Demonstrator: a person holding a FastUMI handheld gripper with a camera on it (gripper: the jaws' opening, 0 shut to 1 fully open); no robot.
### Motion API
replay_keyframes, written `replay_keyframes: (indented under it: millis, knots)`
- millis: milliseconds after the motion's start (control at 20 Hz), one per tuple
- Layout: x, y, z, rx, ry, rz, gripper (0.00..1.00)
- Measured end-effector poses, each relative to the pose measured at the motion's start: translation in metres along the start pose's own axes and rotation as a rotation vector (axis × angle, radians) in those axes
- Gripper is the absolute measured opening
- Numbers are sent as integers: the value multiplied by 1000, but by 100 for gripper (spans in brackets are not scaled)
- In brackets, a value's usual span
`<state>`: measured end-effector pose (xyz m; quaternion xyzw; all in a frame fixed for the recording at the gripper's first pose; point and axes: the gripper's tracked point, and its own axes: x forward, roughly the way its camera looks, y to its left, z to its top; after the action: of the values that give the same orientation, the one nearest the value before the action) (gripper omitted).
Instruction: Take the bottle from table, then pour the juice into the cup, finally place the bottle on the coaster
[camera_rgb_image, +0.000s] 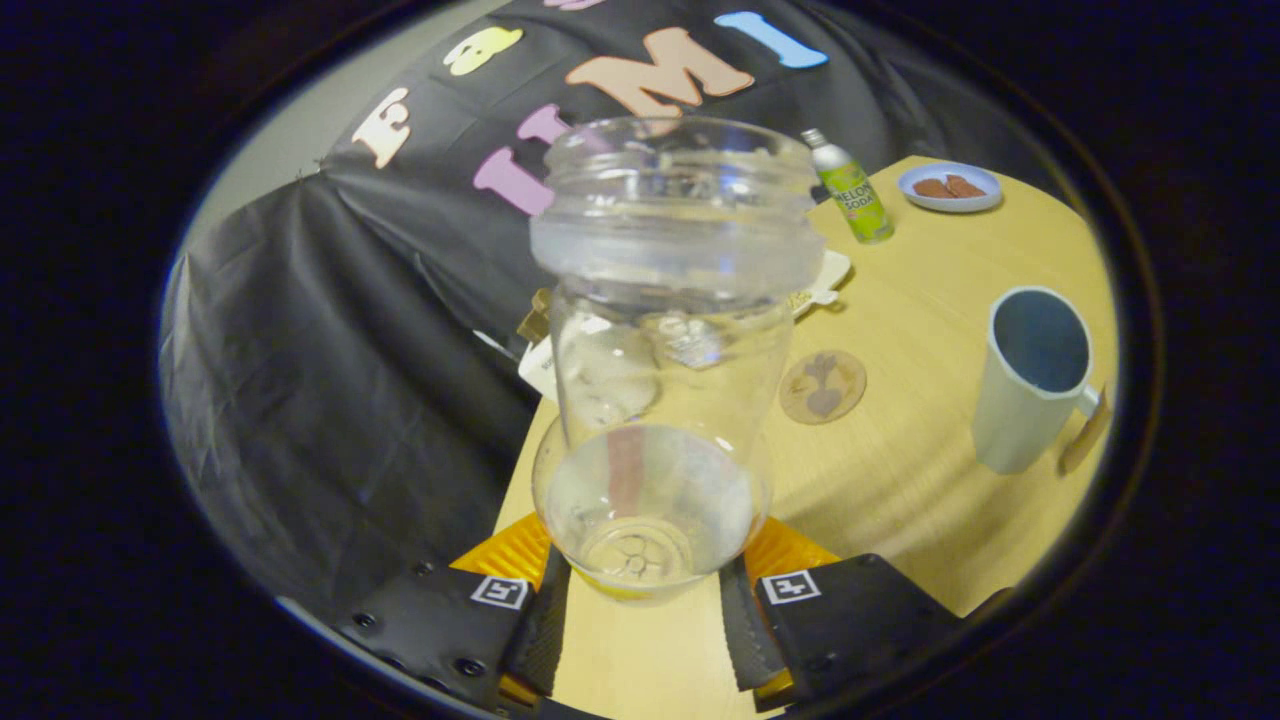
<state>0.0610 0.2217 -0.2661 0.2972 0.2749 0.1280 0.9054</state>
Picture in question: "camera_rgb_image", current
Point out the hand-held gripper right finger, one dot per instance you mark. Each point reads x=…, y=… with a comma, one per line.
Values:
x=850, y=620

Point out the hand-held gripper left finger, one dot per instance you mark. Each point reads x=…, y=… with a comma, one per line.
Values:
x=440, y=625

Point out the round carved wooden coaster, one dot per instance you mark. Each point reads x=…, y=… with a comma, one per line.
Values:
x=822, y=386

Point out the white cup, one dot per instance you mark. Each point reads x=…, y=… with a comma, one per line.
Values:
x=1015, y=410

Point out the clear plastic bottle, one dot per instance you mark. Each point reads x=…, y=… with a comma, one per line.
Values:
x=670, y=230

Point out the green soda bottle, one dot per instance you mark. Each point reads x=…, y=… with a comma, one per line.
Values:
x=858, y=195

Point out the wooden table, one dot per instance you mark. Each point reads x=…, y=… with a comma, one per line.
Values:
x=900, y=500

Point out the black backdrop cloth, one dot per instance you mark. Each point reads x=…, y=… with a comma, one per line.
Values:
x=350, y=350

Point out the small blue-rimmed plate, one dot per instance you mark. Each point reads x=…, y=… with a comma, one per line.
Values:
x=950, y=201

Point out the brown chocolate piece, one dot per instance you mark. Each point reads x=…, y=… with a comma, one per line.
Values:
x=932, y=188
x=968, y=186

